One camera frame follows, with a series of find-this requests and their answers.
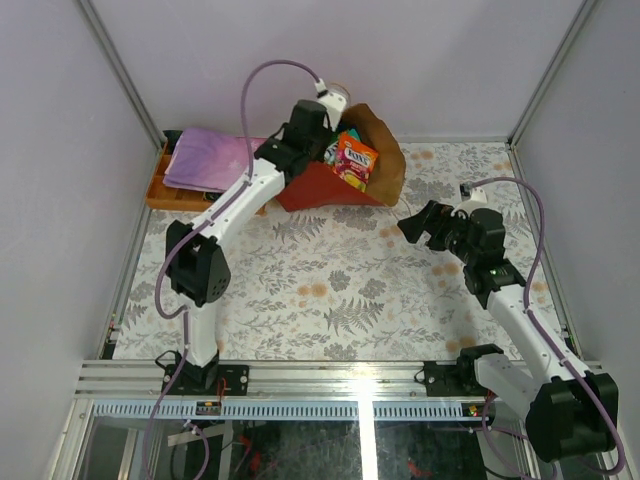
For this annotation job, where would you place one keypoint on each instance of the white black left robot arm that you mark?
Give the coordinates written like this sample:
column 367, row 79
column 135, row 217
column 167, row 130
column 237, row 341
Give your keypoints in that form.
column 195, row 261

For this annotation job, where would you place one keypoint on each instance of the aluminium front rail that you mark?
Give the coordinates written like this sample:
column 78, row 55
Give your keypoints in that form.
column 271, row 379

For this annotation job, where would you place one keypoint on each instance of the wooden tray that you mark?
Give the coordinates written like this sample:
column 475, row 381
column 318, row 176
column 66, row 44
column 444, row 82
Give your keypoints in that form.
column 161, row 197

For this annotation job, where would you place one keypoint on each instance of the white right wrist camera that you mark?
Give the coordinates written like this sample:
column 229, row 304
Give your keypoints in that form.
column 472, row 198

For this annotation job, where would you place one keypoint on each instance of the right aluminium frame post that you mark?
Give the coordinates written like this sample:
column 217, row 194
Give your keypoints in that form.
column 583, row 15

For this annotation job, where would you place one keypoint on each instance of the red brown paper bag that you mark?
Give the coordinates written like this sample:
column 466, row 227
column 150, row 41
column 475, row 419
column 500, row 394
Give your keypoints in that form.
column 318, row 186

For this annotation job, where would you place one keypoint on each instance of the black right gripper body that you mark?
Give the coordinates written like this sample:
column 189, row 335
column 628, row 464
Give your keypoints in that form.
column 452, row 237

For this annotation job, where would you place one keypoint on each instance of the orange Fox's fruits candy bag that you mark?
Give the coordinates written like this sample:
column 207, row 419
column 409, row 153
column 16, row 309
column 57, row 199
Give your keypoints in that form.
column 354, row 161

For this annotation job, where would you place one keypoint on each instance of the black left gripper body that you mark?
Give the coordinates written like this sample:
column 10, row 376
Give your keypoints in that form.
column 323, row 134

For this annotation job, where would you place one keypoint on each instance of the teal Fox's mint candy bag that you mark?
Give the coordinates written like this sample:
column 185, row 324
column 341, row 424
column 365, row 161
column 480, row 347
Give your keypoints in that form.
column 354, row 134

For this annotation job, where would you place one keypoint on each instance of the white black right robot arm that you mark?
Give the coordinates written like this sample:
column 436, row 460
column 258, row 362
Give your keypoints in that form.
column 568, row 410

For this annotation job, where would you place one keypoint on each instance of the aluminium frame post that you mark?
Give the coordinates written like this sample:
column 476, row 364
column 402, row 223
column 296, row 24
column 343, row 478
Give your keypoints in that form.
column 583, row 15
column 109, row 50

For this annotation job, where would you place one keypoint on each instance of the left aluminium frame post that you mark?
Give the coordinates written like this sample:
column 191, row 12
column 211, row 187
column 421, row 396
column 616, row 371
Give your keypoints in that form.
column 109, row 50

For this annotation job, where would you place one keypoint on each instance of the pink purple folded cloth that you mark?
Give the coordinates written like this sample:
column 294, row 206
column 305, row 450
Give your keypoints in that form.
column 206, row 161

